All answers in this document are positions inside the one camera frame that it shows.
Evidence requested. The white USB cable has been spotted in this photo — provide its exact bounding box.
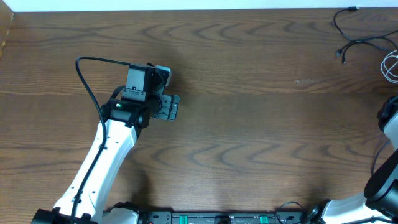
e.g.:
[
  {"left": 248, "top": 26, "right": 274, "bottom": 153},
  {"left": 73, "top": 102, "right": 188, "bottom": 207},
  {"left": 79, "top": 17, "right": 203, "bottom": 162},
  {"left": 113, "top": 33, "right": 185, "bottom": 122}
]
[{"left": 380, "top": 49, "right": 398, "bottom": 84}]

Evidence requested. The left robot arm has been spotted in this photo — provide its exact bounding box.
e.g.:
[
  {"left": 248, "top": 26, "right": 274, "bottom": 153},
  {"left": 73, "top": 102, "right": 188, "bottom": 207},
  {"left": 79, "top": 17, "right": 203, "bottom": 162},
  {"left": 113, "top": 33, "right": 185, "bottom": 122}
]
[{"left": 32, "top": 64, "right": 180, "bottom": 224}]

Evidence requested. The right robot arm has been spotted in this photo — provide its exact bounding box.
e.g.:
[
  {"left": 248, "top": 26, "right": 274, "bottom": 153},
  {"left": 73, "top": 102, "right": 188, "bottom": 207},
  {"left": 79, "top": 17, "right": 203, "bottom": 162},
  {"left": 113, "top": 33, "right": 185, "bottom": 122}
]
[{"left": 303, "top": 96, "right": 397, "bottom": 224}]

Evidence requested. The brown cardboard panel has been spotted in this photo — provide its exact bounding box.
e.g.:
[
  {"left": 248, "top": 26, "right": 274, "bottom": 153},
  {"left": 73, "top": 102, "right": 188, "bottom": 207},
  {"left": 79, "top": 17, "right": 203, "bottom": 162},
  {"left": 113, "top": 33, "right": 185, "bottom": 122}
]
[{"left": 0, "top": 0, "right": 14, "bottom": 55}]

